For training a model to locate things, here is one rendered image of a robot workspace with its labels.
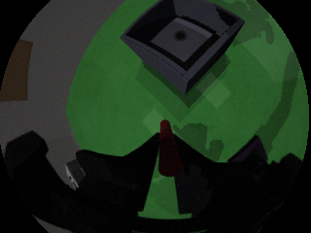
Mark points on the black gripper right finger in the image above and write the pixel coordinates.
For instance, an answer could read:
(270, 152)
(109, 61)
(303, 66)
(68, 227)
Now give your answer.
(200, 175)

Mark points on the dark red peg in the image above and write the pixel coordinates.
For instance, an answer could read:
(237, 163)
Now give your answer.
(169, 162)

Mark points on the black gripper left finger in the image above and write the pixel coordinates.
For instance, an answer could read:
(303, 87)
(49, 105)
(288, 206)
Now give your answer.
(134, 170)

